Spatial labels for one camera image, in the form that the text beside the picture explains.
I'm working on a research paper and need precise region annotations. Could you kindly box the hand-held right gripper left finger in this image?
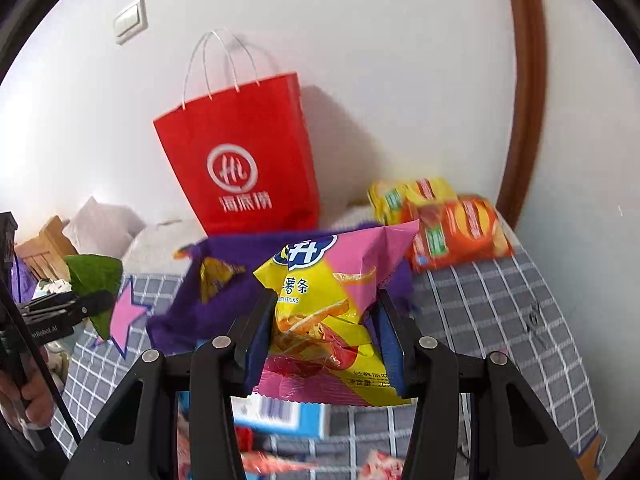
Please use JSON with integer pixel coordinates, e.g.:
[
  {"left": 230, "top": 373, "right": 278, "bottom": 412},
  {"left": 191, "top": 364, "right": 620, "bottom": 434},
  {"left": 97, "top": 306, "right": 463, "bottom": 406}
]
[{"left": 60, "top": 290, "right": 276, "bottom": 480}]

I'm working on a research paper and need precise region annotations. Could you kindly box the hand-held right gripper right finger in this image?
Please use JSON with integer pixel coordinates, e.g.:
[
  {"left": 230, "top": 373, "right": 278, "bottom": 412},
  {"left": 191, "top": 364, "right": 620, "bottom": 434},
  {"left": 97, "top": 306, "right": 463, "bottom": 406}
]
[{"left": 372, "top": 287, "right": 576, "bottom": 480}]

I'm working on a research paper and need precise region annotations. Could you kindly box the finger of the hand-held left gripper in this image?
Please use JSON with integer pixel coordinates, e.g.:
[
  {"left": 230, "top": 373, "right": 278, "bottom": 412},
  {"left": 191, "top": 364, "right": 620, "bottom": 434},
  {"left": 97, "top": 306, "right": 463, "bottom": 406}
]
[{"left": 75, "top": 289, "right": 117, "bottom": 322}]

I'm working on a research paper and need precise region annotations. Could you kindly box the green snack packet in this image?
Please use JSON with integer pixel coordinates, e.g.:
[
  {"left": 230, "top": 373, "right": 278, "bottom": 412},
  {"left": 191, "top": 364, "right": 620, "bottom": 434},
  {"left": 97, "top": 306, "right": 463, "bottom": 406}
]
[{"left": 65, "top": 255, "right": 124, "bottom": 343}]

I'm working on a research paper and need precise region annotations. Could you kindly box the yellow pink fries packet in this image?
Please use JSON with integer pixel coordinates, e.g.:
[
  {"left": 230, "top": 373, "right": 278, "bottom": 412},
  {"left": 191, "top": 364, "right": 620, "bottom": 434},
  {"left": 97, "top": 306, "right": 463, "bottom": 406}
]
[{"left": 252, "top": 220, "right": 421, "bottom": 408}]

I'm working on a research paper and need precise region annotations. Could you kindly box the purple cloth bag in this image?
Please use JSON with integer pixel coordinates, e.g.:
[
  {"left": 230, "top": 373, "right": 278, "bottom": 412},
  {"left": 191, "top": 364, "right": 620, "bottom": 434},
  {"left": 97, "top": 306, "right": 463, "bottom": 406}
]
[{"left": 147, "top": 220, "right": 416, "bottom": 356}]

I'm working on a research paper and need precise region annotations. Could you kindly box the light blue box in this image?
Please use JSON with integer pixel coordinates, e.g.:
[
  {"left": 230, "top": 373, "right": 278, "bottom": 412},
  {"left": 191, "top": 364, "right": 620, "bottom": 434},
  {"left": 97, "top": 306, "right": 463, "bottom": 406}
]
[{"left": 177, "top": 390, "right": 328, "bottom": 441}]

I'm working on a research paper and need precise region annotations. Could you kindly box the person's left hand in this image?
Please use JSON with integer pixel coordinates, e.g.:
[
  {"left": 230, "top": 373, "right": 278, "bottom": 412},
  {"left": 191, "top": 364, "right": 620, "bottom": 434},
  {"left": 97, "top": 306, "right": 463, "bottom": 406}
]
[{"left": 0, "top": 345, "right": 57, "bottom": 432}]

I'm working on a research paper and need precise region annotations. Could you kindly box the wooden furniture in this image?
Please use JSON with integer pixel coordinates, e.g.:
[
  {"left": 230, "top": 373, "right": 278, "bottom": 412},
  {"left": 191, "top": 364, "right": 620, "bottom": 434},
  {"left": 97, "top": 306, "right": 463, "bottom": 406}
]
[{"left": 15, "top": 215, "right": 78, "bottom": 281}]

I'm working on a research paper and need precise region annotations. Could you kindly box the grey pillow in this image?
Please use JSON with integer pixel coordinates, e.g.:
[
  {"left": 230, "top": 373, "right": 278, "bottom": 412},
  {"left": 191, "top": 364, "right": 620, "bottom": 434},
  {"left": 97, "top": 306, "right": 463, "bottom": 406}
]
[{"left": 62, "top": 196, "right": 146, "bottom": 261}]

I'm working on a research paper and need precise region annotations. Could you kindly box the yellow triangular snack packet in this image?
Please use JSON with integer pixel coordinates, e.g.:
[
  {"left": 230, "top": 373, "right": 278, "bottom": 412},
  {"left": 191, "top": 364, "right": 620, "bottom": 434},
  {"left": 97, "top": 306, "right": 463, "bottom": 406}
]
[{"left": 200, "top": 256, "right": 247, "bottom": 303}]

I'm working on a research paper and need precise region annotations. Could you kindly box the white printed cushion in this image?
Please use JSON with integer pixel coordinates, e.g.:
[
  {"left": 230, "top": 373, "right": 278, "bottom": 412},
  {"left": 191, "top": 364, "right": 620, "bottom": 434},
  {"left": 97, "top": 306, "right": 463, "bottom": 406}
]
[{"left": 122, "top": 217, "right": 211, "bottom": 278}]

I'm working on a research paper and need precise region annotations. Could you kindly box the grey checked blanket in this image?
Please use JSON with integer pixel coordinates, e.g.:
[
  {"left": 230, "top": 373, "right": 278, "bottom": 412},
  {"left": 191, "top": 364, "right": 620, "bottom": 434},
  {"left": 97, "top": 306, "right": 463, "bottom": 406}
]
[{"left": 50, "top": 240, "right": 608, "bottom": 480}]

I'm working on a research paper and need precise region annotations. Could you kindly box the red white snack packet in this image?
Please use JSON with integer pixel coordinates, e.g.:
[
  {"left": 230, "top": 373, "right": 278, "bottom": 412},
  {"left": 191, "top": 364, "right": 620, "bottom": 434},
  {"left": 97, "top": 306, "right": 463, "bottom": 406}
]
[
  {"left": 240, "top": 450, "right": 321, "bottom": 476},
  {"left": 360, "top": 450, "right": 407, "bottom": 480}
]

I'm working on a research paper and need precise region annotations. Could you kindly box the orange chip bag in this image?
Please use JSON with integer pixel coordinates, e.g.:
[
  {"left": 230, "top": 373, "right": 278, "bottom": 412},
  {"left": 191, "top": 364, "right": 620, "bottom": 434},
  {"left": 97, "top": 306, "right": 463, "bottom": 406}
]
[{"left": 405, "top": 195, "right": 515, "bottom": 273}]

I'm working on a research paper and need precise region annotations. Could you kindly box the yellow chip bag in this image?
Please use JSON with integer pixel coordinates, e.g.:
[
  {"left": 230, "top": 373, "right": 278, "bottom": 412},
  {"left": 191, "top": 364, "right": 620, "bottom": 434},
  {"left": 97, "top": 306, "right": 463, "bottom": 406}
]
[{"left": 367, "top": 177, "right": 458, "bottom": 226}]

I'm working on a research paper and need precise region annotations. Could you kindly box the red paper bag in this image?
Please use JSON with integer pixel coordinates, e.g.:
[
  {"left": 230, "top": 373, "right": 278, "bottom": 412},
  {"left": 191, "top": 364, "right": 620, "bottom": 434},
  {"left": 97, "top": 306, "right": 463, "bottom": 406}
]
[{"left": 152, "top": 30, "right": 321, "bottom": 237}]

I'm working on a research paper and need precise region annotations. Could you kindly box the white light switch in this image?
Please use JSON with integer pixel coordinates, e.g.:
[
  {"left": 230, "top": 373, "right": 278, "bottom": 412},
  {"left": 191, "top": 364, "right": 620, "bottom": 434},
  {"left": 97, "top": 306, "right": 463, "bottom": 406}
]
[{"left": 112, "top": 0, "right": 149, "bottom": 46}]

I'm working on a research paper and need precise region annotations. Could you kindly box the brown wooden door frame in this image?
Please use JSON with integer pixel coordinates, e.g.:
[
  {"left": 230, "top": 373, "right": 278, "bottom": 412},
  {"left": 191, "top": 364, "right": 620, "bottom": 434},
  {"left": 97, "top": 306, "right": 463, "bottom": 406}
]
[{"left": 495, "top": 0, "right": 548, "bottom": 231}]

